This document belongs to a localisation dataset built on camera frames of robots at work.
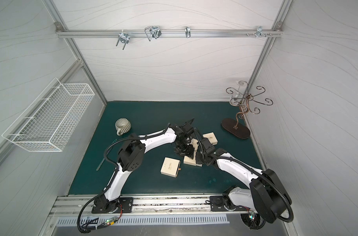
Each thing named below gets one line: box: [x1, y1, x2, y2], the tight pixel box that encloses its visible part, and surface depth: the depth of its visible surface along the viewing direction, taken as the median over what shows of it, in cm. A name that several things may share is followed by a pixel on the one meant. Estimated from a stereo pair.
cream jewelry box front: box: [160, 157, 182, 178], surface depth 86 cm
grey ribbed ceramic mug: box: [115, 118, 132, 137], surface depth 100 cm
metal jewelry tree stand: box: [221, 80, 274, 140], surface depth 96 cm
